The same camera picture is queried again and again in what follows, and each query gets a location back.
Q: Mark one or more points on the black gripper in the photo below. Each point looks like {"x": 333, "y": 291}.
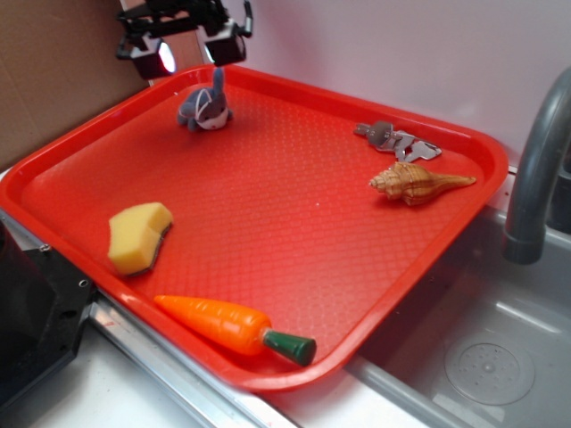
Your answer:
{"x": 144, "y": 24}

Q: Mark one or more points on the gray plush bunny toy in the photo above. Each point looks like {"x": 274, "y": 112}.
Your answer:
{"x": 206, "y": 108}

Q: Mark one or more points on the brown cardboard panel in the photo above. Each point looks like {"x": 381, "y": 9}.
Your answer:
{"x": 58, "y": 70}

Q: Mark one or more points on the yellow sponge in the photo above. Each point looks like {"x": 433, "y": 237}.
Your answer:
{"x": 135, "y": 237}

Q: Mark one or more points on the red plastic tray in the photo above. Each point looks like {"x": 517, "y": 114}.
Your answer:
{"x": 273, "y": 211}

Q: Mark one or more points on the silver key bunch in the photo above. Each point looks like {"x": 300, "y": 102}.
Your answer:
{"x": 404, "y": 146}

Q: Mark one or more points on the brown conch seashell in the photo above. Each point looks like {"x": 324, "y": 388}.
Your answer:
{"x": 414, "y": 184}

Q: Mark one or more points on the orange plastic toy carrot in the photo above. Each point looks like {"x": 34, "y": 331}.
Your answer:
{"x": 235, "y": 327}

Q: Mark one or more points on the gray sink faucet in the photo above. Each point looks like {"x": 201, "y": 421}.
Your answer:
{"x": 541, "y": 192}

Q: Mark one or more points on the gray sink basin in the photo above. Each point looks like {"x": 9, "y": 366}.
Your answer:
{"x": 479, "y": 341}

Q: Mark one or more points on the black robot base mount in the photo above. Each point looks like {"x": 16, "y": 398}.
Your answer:
{"x": 44, "y": 300}

